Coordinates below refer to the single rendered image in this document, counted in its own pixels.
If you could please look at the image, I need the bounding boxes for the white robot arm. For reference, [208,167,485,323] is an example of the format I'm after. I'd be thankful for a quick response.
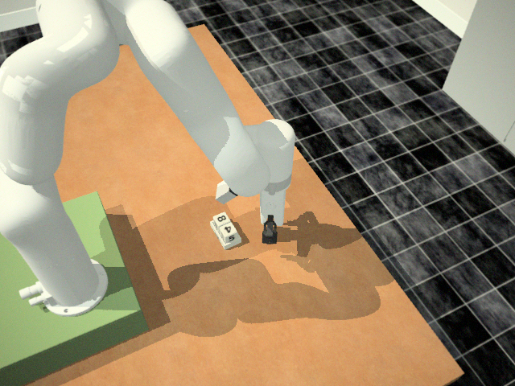
[0,0,295,317]

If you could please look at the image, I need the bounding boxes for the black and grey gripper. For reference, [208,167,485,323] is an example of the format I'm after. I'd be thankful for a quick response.
[260,185,290,244]

